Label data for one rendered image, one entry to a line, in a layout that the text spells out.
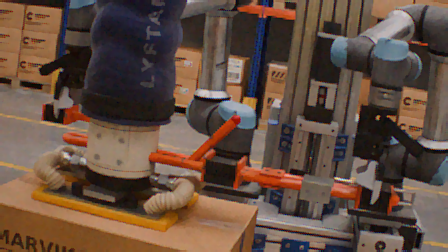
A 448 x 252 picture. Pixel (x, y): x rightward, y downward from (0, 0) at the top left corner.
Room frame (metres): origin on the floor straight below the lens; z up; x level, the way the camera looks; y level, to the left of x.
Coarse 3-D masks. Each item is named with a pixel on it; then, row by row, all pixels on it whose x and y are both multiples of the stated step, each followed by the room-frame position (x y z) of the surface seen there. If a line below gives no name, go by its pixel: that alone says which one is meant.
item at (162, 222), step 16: (32, 192) 1.40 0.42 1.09; (48, 192) 1.40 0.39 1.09; (64, 192) 1.42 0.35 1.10; (80, 192) 1.42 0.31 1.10; (80, 208) 1.37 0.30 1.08; (96, 208) 1.37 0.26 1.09; (112, 208) 1.37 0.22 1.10; (128, 208) 1.39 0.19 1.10; (144, 208) 1.41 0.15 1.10; (144, 224) 1.34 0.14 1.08; (160, 224) 1.34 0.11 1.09
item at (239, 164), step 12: (216, 156) 1.50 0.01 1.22; (228, 156) 1.50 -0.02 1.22; (240, 156) 1.50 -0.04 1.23; (204, 168) 1.43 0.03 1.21; (216, 168) 1.41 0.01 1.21; (228, 168) 1.41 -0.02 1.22; (240, 168) 1.42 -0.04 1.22; (204, 180) 1.42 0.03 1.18; (216, 180) 1.41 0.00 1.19; (228, 180) 1.41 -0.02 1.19; (240, 180) 1.45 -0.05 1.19
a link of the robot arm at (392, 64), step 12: (384, 48) 1.38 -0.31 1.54; (396, 48) 1.37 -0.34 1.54; (384, 60) 1.38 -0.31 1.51; (396, 60) 1.37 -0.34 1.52; (408, 60) 1.42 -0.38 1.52; (372, 72) 1.41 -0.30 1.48; (384, 72) 1.37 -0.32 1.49; (396, 72) 1.37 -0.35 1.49; (408, 72) 1.42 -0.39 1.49; (372, 84) 1.40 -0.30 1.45; (384, 84) 1.37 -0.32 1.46; (396, 84) 1.37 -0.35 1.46
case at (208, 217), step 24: (0, 192) 1.40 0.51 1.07; (24, 192) 1.43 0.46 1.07; (0, 216) 1.33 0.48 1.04; (24, 216) 1.32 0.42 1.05; (48, 216) 1.31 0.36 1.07; (72, 216) 1.33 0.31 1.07; (96, 216) 1.36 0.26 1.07; (192, 216) 1.47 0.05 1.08; (216, 216) 1.50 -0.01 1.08; (240, 216) 1.52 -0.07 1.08; (0, 240) 1.33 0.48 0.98; (24, 240) 1.32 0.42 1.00; (48, 240) 1.31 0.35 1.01; (72, 240) 1.30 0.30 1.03; (96, 240) 1.29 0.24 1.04; (120, 240) 1.28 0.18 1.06; (144, 240) 1.27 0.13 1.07; (168, 240) 1.29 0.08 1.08; (192, 240) 1.31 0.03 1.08; (216, 240) 1.33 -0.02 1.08; (240, 240) 1.40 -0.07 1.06
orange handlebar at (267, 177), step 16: (80, 112) 1.80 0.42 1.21; (80, 144) 1.50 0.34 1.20; (160, 160) 1.46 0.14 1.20; (176, 160) 1.45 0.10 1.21; (240, 176) 1.42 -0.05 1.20; (256, 176) 1.42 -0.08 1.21; (272, 176) 1.41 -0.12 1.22; (288, 176) 1.45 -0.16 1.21; (336, 192) 1.38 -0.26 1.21; (352, 192) 1.38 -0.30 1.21
